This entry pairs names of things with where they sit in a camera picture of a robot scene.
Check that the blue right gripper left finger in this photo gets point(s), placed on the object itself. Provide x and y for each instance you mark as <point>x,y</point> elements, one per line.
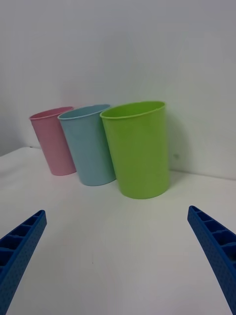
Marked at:
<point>22,248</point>

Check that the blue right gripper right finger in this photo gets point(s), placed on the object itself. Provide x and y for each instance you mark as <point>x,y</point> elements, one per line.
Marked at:
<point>218,251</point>

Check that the pink plastic bin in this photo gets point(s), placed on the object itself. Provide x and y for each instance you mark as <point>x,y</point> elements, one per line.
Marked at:
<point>52,142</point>

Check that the pale blue plastic bin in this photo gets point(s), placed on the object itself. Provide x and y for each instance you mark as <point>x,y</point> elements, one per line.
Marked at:
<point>89,150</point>

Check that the green plastic bin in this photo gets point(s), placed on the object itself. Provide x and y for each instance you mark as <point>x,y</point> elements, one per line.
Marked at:
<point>140,152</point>

